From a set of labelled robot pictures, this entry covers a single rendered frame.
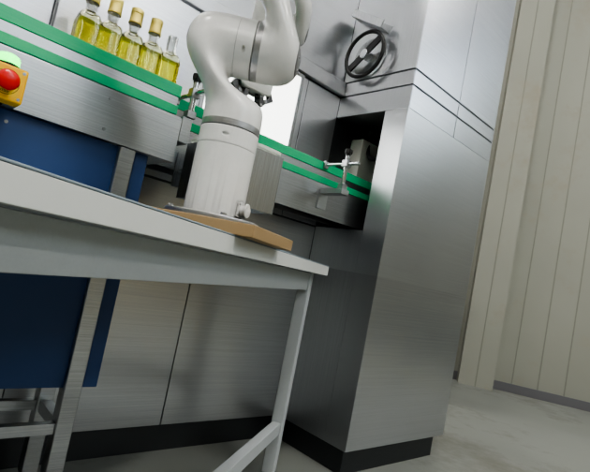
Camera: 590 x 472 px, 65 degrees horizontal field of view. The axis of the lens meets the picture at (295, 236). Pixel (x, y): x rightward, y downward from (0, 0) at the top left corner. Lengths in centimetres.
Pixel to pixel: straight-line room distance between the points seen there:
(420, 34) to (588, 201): 343
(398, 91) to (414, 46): 18
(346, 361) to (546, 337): 335
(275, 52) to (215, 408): 134
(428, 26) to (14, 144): 154
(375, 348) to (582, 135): 388
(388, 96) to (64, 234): 161
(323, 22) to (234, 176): 135
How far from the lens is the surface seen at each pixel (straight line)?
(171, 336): 170
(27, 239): 52
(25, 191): 45
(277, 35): 99
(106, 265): 62
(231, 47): 99
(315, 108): 205
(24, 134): 120
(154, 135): 127
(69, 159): 121
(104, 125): 123
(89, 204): 51
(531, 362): 498
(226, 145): 92
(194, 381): 180
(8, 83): 108
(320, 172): 178
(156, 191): 160
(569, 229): 508
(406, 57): 203
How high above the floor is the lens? 71
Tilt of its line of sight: 4 degrees up
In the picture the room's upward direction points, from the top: 11 degrees clockwise
